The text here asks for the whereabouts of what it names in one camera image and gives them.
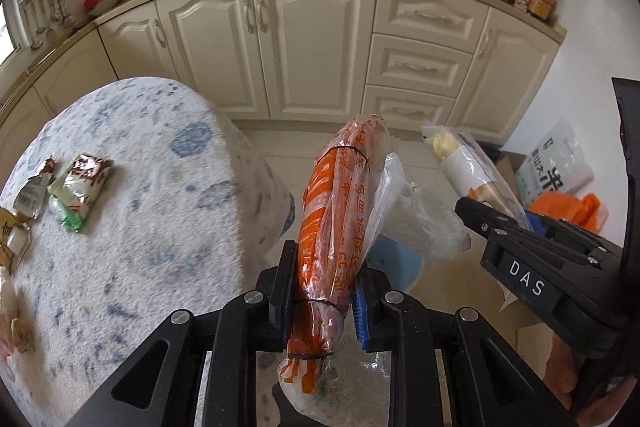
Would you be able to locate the blue plastic bin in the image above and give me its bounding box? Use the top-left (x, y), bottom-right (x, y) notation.
top-left (369, 233), bottom-right (425, 304)

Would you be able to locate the silver snack packet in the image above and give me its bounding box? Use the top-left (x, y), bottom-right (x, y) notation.
top-left (12, 157), bottom-right (56, 221)

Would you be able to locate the green white snack packet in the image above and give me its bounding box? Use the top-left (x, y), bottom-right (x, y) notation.
top-left (47, 153), bottom-right (115, 234)

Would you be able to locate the clear plastic bag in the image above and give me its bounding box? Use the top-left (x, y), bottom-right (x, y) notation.
top-left (372, 151), bottom-right (473, 262)

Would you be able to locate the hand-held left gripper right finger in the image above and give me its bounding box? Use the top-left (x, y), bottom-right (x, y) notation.
top-left (350, 267), bottom-right (577, 427)

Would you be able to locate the blue floral tablecloth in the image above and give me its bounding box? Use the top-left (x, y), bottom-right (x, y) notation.
top-left (0, 78), bottom-right (297, 427)

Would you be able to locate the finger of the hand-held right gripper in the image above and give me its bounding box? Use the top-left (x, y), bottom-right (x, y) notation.
top-left (454, 196), bottom-right (521, 242)
top-left (525, 209), bottom-right (623, 269)

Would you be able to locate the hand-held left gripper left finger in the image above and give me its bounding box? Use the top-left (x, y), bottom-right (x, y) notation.
top-left (65, 239), bottom-right (301, 427)

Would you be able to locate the orange printed plastic bag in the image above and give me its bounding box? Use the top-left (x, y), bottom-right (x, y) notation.
top-left (276, 113), bottom-right (397, 423)

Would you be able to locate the cream cabinet drawer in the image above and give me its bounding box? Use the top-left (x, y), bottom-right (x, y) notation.
top-left (361, 84), bottom-right (457, 134)
top-left (366, 34), bottom-right (474, 98)
top-left (375, 0), bottom-right (491, 54)

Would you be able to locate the clear bag of biscuits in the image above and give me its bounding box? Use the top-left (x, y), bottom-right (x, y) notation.
top-left (0, 267), bottom-right (36, 359)

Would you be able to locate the clear bag with roll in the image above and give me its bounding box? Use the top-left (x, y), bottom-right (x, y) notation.
top-left (420, 119), bottom-right (535, 233)

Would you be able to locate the white rice bag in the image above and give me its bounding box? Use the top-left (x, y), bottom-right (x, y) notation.
top-left (515, 117), bottom-right (596, 208)

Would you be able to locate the cardboard box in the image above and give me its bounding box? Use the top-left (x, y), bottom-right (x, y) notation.
top-left (492, 149), bottom-right (532, 208)

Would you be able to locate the kitchen window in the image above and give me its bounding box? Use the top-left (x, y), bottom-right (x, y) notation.
top-left (0, 0), bottom-right (23, 68)

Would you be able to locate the cream base cabinet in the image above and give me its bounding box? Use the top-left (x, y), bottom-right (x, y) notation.
top-left (0, 0), bottom-right (562, 168)

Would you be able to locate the brown snack packet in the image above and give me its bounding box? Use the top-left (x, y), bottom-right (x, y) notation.
top-left (0, 207), bottom-right (34, 269)

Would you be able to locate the person's right hand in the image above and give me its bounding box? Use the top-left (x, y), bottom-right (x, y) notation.
top-left (544, 336), bottom-right (588, 410)

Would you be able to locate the hanging metal spatula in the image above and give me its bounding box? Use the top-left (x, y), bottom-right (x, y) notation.
top-left (42, 0), bottom-right (57, 38)

